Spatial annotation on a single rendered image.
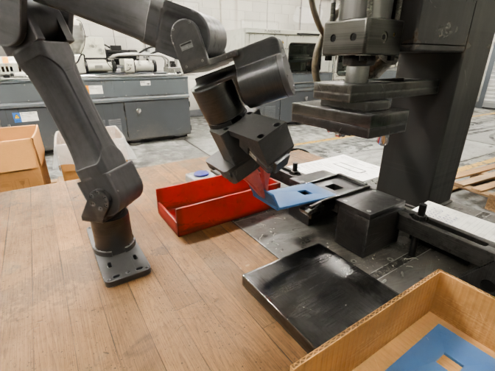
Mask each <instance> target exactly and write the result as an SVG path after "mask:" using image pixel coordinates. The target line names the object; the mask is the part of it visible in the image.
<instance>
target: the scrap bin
mask: <svg viewBox="0 0 495 371"><path fill-rule="evenodd" d="M280 187H281V183H280V182H279V181H277V180H274V179H273V178H271V177H270V179H269V184H268V191H270V190H274V189H277V188H280ZM155 191H156V198H157V204H158V213H159V214H160V216H161V217H162V218H163V219H164V221H165V222H166V223H167V224H168V225H169V226H170V227H171V228H172V230H173V231H174V232H175V233H176V235H177V236H178V237H180V236H184V235H187V234H190V233H194V232H197V231H199V230H204V229H206V228H209V227H213V226H216V225H221V224H223V223H226V222H230V221H233V220H235V219H240V218H242V217H245V216H249V215H252V214H255V213H259V212H262V211H266V210H269V209H271V208H272V207H270V206H269V205H267V204H266V203H264V202H262V201H261V200H260V199H257V198H256V197H254V196H253V192H252V191H251V189H250V186H249V185H248V183H247V182H245V181H244V180H241V181H240V182H239V183H237V184H233V183H231V182H229V181H228V179H226V178H224V177H223V176H222V175H217V176H213V177H207V178H204V179H200V180H194V181H190V182H186V183H180V184H176V185H170V186H166V187H163V188H157V189H156V190H155Z"/></svg>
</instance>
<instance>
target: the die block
mask: <svg viewBox="0 0 495 371"><path fill-rule="evenodd" d="M301 206H302V205H299V206H295V207H291V208H288V214H289V215H290V216H293V217H294V218H296V219H297V220H299V221H301V222H303V223H304V224H306V225H308V226H309V225H313V224H314V223H317V222H320V221H323V220H325V219H328V218H331V217H333V216H336V215H337V226H336V233H335V239H334V241H335V242H336V243H338V244H339V245H341V246H343V247H344V248H346V249H347V250H350V251H352V252H353V253H355V254H356V255H358V256H359V257H361V258H365V257H367V256H369V255H371V254H373V253H375V252H377V251H379V250H381V249H383V248H385V247H387V246H389V245H391V244H393V243H394V242H396V241H397V239H398V235H399V229H397V227H396V219H397V215H398V212H399V211H401V210H404V206H403V207H401V208H398V209H395V210H394V211H391V212H389V213H386V214H383V215H381V216H378V217H376V218H374V219H371V220H367V219H365V218H363V217H361V216H359V215H357V214H355V213H352V212H350V211H348V210H346V209H344V208H342V207H340V206H338V205H335V206H334V209H333V210H330V211H326V212H324V213H321V214H319V215H318V216H316V217H315V218H313V219H309V216H307V215H306V214H304V213H302V212H300V211H299V207H301Z"/></svg>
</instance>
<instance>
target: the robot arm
mask: <svg viewBox="0 0 495 371"><path fill-rule="evenodd" d="M74 15H76V16H78V17H81V18H84V19H86V20H88V21H92V22H94V23H96V24H99V25H102V26H104V27H107V28H109V29H112V30H115V31H117V32H120V33H122V34H125V35H128V36H130V37H132V38H135V39H137V40H139V41H141V42H142V43H145V44H147V45H148V46H152V47H154V48H155V51H156V52H159V53H161V54H165V55H166V56H169V57H172V58H175V59H176V60H179V63H180V66H181V68H182V71H183V74H193V73H201V72H207V71H211V70H214V69H216V68H219V67H221V66H225V65H227V64H229V63H230V62H232V61H233V62H234V64H233V65H230V66H227V67H224V68H221V69H219V70H216V71H213V72H211V73H209V74H205V75H203V76H201V77H197V78H195V82H196V85H195V86H194V87H193V88H192V89H191V92H192V94H193V96H194V98H195V100H196V102H197V104H198V106H199V108H200V110H201V112H202V114H203V115H204V117H205V119H206V121H207V123H208V125H209V127H210V130H209V132H210V133H211V135H212V137H213V139H214V141H215V143H216V145H217V147H218V149H219V151H217V152H215V153H214V154H213V155H212V156H210V157H209V158H207V159H206V163H207V164H208V167H209V168H210V169H212V170H213V171H214V170H215V169H216V170H217V171H219V172H220V173H221V175H222V176H223V177H224V178H226V179H228V181H229V182H231V183H233V184H237V183H239V182H240V181H241V180H244V181H245V182H247V183H248V185H249V186H250V187H251V188H252V189H253V190H254V191H255V192H256V193H257V194H258V195H259V196H260V197H262V198H265V195H264V190H266V191H268V184H269V179H270V173H271V172H274V173H277V172H278V171H279V170H281V169H282V168H284V167H285V166H286V165H287V164H288V161H289V157H290V154H289V153H290V151H291V149H292V148H293V147H294V143H293V141H292V137H291V135H290V132H289V129H288V126H287V123H286V122H285V121H282V120H278V119H273V118H270V117H266V116H262V115H261V112H260V109H258V108H256V107H258V106H261V105H265V104H267V103H271V102H274V101H277V100H279V99H284V98H287V97H289V96H294V95H295V85H294V81H293V78H292V72H291V68H290V66H289V61H288V59H287V56H286V53H285V50H284V45H283V42H282V40H281V39H279V38H276V37H273V36H271V37H268V38H265V39H263V40H260V41H257V42H255V43H252V44H250V45H247V46H244V47H242V48H240V49H234V50H232V51H230V52H227V53H226V52H225V48H226V45H227V35H226V31H225V28H224V26H223V25H222V24H221V22H220V21H219V20H217V19H216V18H215V17H212V16H210V15H206V14H205V13H201V12H198V11H196V10H193V9H191V8H188V7H184V6H183V5H180V4H176V3H174V2H172V1H168V0H0V46H2V48H3V50H4V52H5V53H6V55H7V56H8V57H14V59H15V61H16V62H17V64H18V66H19V68H20V69H21V70H22V71H23V72H24V73H25V74H26V75H27V76H28V78H29V80H30V81H31V82H32V84H33V85H34V86H35V88H36V90H37V92H38V93H39V95H40V96H41V98H42V100H43V102H44V104H45V106H46V108H47V110H48V111H49V113H50V115H51V117H52V119H53V120H54V122H55V124H56V126H57V128H58V130H59V131H60V134H61V135H62V137H63V140H64V141H65V143H66V146H67V147H68V149H69V151H70V154H71V157H72V159H73V161H74V165H75V171H76V173H77V175H78V177H79V179H80V181H79V182H78V183H77V185H78V187H79V188H80V190H81V192H82V195H83V196H84V197H85V200H86V204H85V207H84V209H83V212H82V215H81V218H82V221H86V222H90V223H91V226H90V227H88V228H87V229H86V230H87V233H88V237H89V240H90V243H91V246H92V249H93V251H94V254H95V257H96V261H97V263H98V266H99V270H100V272H101V275H102V279H103V281H104V284H105V286H106V287H108V288H112V287H114V286H118V285H121V284H123V283H126V282H129V281H132V280H135V279H137V278H141V277H144V276H146V275H148V274H149V273H151V267H150V263H149V262H148V260H147V259H146V257H145V255H144V254H143V252H142V251H141V248H140V246H139V245H138V243H137V242H136V237H133V233H132V228H131V223H130V214H129V210H128V208H126V207H127V206H128V205H129V204H131V203H132V202H133V201H134V200H136V199H138V198H139V197H140V196H141V194H142V192H143V188H144V187H143V183H142V180H141V177H140V175H139V173H138V171H137V169H136V167H135V165H134V163H133V161H132V160H130V161H128V162H127V161H126V160H125V158H124V155H123V154H122V152H121V150H120V149H118V147H117V146H116V145H115V143H114V142H113V139H112V138H111V136H110V135H109V133H108V131H107V129H106V127H105V125H104V123H103V121H102V119H101V117H100V115H99V113H98V111H97V109H96V107H95V105H94V103H93V101H92V99H91V97H90V95H89V93H88V91H87V88H86V86H85V84H84V82H83V79H82V77H81V76H80V73H79V70H78V67H77V64H76V62H75V56H74V53H73V51H72V49H71V47H70V44H71V43H73V42H74V38H73V36H72V35H73V26H74ZM244 103H245V104H246V105H247V106H245V104H244ZM258 169H259V170H260V172H261V177H260V174H259V170H258ZM110 267H111V268H110Z"/></svg>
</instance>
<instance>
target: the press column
mask: <svg viewBox="0 0 495 371"><path fill-rule="evenodd" d="M494 34H495V0H476V4H475V7H474V12H473V16H472V20H471V25H470V28H469V31H468V37H467V41H466V45H465V46H464V47H465V48H464V51H463V52H452V53H402V54H399V61H398V65H397V70H396V78H399V77H405V78H413V79H428V80H436V79H438V80H440V85H439V89H438V93H436V94H429V95H421V96H408V97H401V98H394V99H392V100H391V105H390V107H391V108H398V109H403V110H409V115H408V120H407V126H406V130H405V132H399V133H395V134H391V135H390V137H389V142H388V144H387V145H385V146H384V148H383V152H382V160H381V165H380V170H379V178H378V183H377V187H376V190H378V191H381V192H384V193H386V194H389V195H392V196H394V197H398V198H399V199H403V200H405V201H406V202H405V206H406V207H408V208H412V209H414V208H417V207H418V206H419V204H420V203H425V202H427V201H430V202H434V203H436V204H439V205H442V206H445V205H448V204H449V203H451V202H452V199H450V197H451V194H452V189H453V186H454V182H455V178H456V175H457V170H458V167H459V164H460V159H461V156H462V153H463V148H464V146H465V142H466V138H467V135H468V129H469V127H470V123H471V118H472V116H473V112H474V108H475V105H476V101H477V97H478V93H479V91H480V86H481V83H482V78H483V75H484V72H485V67H486V64H487V61H488V56H489V53H490V50H491V45H492V42H493V39H494Z"/></svg>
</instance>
